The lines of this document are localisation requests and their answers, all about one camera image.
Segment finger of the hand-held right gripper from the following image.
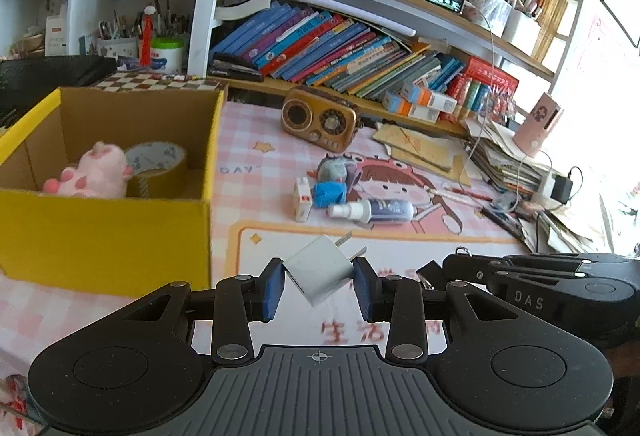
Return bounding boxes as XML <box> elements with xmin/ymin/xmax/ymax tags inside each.
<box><xmin>415</xmin><ymin>253</ymin><xmax>631</xmax><ymax>289</ymax></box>

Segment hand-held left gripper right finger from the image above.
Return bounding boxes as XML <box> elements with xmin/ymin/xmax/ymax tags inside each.
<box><xmin>352</xmin><ymin>256</ymin><xmax>521</xmax><ymax>364</ymax></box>

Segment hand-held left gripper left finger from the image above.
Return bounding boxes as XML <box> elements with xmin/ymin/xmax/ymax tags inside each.
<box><xmin>122</xmin><ymin>257</ymin><xmax>287</xmax><ymax>364</ymax></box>

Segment white charger plug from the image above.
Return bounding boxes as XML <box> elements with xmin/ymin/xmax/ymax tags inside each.
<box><xmin>284</xmin><ymin>231</ymin><xmax>368</xmax><ymax>309</ymax></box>

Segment yellow tape roll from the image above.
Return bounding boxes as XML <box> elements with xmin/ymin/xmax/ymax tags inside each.
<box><xmin>124</xmin><ymin>142</ymin><xmax>190</xmax><ymax>198</ymax></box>

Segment yellow cardboard box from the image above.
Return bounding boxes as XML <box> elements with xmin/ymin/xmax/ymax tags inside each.
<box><xmin>0</xmin><ymin>86</ymin><xmax>228</xmax><ymax>299</ymax></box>

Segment pink plush toy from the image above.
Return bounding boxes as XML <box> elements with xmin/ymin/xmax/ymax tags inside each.
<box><xmin>42</xmin><ymin>141</ymin><xmax>133</xmax><ymax>199</ymax></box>

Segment pink printed desktop mat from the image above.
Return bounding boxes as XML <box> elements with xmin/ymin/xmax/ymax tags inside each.
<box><xmin>0</xmin><ymin>99</ymin><xmax>618</xmax><ymax>436</ymax></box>

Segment black marker pen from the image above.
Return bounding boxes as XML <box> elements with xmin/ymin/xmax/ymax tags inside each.
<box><xmin>481</xmin><ymin>205</ymin><xmax>526</xmax><ymax>242</ymax></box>

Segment red pencil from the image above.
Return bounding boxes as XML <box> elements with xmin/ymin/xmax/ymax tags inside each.
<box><xmin>427</xmin><ymin>186</ymin><xmax>493</xmax><ymax>203</ymax></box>

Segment white spray bottle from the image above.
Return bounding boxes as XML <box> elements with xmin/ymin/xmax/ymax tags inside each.
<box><xmin>327</xmin><ymin>199</ymin><xmax>416</xmax><ymax>226</ymax></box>

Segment small white and red box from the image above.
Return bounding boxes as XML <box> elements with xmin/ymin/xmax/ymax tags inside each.
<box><xmin>294</xmin><ymin>177</ymin><xmax>313</xmax><ymax>222</ymax></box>

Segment blue wrapped packet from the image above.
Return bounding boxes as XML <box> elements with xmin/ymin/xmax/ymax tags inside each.
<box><xmin>312</xmin><ymin>181</ymin><xmax>348</xmax><ymax>207</ymax></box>

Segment white plug block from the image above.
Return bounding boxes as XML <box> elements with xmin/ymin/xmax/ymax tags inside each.
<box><xmin>537</xmin><ymin>171</ymin><xmax>557</xmax><ymax>199</ymax></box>

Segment pile of papers and books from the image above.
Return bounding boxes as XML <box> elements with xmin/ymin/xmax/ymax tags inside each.
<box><xmin>465</xmin><ymin>116</ymin><xmax>616</xmax><ymax>257</ymax></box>

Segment black power adapter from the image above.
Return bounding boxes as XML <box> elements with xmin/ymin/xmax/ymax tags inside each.
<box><xmin>551</xmin><ymin>176</ymin><xmax>576</xmax><ymax>204</ymax></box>

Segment brown paper envelopes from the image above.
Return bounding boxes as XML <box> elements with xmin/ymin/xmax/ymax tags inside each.
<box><xmin>372</xmin><ymin>122</ymin><xmax>473</xmax><ymax>187</ymax></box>

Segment grey blue cartoon figure toy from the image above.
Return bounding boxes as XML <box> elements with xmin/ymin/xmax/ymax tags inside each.
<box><xmin>317</xmin><ymin>153</ymin><xmax>358</xmax><ymax>184</ymax></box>

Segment pink cylindrical holder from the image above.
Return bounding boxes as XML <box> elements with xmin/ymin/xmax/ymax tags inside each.
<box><xmin>514</xmin><ymin>92</ymin><xmax>565</xmax><ymax>158</ymax></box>

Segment cartoon figure stand display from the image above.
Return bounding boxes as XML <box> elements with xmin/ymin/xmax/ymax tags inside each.
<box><xmin>487</xmin><ymin>84</ymin><xmax>518</xmax><ymax>122</ymax></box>

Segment orange and white carton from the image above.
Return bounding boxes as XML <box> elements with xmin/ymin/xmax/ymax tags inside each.
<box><xmin>382</xmin><ymin>92</ymin><xmax>441</xmax><ymax>123</ymax></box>
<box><xmin>401</xmin><ymin>81</ymin><xmax>458</xmax><ymax>113</ymax></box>

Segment brown retro radio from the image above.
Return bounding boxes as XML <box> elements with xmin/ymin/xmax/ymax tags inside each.
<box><xmin>281</xmin><ymin>86</ymin><xmax>359</xmax><ymax>153</ymax></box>

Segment row of red dictionaries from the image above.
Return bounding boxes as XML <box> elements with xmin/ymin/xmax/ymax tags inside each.
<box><xmin>445</xmin><ymin>56</ymin><xmax>520</xmax><ymax>122</ymax></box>

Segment black stapler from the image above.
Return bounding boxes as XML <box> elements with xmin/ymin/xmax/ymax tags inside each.
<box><xmin>209</xmin><ymin>59</ymin><xmax>265</xmax><ymax>83</ymax></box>

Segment white storage container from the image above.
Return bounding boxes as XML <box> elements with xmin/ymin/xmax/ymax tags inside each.
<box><xmin>502</xmin><ymin>9</ymin><xmax>541</xmax><ymax>57</ymax></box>

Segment brown checkered box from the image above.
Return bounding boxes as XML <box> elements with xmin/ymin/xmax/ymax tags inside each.
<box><xmin>95</xmin><ymin>70</ymin><xmax>206</xmax><ymax>92</ymax></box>

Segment row of colourful leaning books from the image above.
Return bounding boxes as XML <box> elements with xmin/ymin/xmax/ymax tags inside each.
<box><xmin>210</xmin><ymin>1</ymin><xmax>466</xmax><ymax>100</ymax></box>

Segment white jar with green lid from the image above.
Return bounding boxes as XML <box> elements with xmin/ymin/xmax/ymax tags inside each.
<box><xmin>150</xmin><ymin>38</ymin><xmax>185</xmax><ymax>74</ymax></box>

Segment row of yellow spined books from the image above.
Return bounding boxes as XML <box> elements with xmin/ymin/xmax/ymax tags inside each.
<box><xmin>532</xmin><ymin>0</ymin><xmax>568</xmax><ymax>62</ymax></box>

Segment red tassel ornament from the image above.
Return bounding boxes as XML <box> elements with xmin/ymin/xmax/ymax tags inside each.
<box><xmin>140</xmin><ymin>5</ymin><xmax>157</xmax><ymax>67</ymax></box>

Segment red floral cloth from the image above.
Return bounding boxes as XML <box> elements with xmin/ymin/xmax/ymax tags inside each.
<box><xmin>0</xmin><ymin>376</ymin><xmax>31</xmax><ymax>436</ymax></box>

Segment cup of pens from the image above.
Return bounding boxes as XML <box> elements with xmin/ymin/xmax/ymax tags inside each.
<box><xmin>96</xmin><ymin>9</ymin><xmax>141</xmax><ymax>60</ymax></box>

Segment black keyboard instrument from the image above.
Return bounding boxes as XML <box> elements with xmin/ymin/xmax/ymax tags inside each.
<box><xmin>0</xmin><ymin>56</ymin><xmax>118</xmax><ymax>127</ymax></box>

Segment white box with red label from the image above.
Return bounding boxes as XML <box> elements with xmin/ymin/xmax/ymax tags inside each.
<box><xmin>45</xmin><ymin>14</ymin><xmax>68</xmax><ymax>57</ymax></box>

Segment black charger with cable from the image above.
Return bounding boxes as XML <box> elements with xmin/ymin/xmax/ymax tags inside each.
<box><xmin>535</xmin><ymin>165</ymin><xmax>585</xmax><ymax>262</ymax></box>

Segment white charging cable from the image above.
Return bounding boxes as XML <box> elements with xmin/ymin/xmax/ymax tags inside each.
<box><xmin>450</xmin><ymin>4</ymin><xmax>501</xmax><ymax>177</ymax></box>

